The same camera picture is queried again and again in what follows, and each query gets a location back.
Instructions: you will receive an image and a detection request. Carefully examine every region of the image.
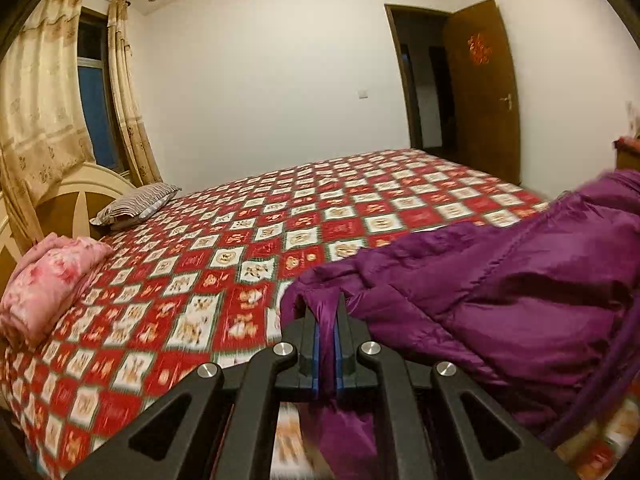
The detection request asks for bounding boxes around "folded pink floral blanket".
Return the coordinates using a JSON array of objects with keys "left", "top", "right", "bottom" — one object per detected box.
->
[{"left": 0, "top": 232, "right": 115, "bottom": 346}]

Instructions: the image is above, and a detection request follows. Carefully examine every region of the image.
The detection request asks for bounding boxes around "cream wooden bed headboard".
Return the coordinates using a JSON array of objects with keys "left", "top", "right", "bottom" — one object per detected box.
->
[{"left": 0, "top": 161, "right": 138, "bottom": 281}]

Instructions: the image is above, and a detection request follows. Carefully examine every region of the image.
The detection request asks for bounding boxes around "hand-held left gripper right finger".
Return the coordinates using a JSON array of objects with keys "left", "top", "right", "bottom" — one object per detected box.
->
[{"left": 334, "top": 296, "right": 581, "bottom": 480}]

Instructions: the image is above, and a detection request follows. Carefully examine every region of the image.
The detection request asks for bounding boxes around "brown wooden dresser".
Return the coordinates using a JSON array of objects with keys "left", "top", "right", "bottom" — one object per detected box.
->
[{"left": 614, "top": 136, "right": 640, "bottom": 173}]

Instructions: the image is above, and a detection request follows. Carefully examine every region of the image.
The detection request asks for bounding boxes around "red patterned bed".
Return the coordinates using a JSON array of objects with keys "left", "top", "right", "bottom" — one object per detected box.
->
[{"left": 0, "top": 148, "right": 640, "bottom": 480}]

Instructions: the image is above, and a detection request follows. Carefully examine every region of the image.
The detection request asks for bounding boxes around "narrow beige floral curtain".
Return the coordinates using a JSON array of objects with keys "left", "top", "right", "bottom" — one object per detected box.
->
[{"left": 106, "top": 0, "right": 162, "bottom": 186}]

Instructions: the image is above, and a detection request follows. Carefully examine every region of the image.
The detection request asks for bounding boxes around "red paper door decoration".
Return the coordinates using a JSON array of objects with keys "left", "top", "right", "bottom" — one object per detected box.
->
[{"left": 466, "top": 31, "right": 491, "bottom": 65}]

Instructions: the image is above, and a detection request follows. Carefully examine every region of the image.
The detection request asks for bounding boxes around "purple hooded puffer jacket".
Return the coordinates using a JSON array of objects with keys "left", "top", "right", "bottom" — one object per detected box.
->
[{"left": 277, "top": 169, "right": 640, "bottom": 480}]

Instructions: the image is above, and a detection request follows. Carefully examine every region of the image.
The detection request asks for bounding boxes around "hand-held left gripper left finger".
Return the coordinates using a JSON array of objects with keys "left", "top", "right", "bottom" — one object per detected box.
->
[{"left": 62, "top": 305, "right": 321, "bottom": 480}]

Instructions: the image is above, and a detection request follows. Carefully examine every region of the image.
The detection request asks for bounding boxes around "brown wooden door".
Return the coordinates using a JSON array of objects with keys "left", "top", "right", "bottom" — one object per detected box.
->
[{"left": 443, "top": 0, "right": 522, "bottom": 186}]

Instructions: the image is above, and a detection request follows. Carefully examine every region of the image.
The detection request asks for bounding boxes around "dark wooden door frame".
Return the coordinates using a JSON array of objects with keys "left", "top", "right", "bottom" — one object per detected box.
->
[{"left": 384, "top": 3, "right": 453, "bottom": 153}]

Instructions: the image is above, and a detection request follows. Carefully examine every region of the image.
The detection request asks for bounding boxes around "striped pillow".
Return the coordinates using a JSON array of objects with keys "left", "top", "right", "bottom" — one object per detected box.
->
[{"left": 90, "top": 183, "right": 182, "bottom": 231}]

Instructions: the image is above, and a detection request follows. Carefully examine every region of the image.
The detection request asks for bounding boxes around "window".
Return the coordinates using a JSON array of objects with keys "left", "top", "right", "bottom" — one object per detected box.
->
[{"left": 76, "top": 7, "right": 128, "bottom": 173}]

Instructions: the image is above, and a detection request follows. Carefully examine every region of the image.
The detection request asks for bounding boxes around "wide beige floral curtain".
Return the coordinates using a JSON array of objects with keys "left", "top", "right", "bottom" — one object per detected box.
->
[{"left": 0, "top": 0, "right": 97, "bottom": 256}]

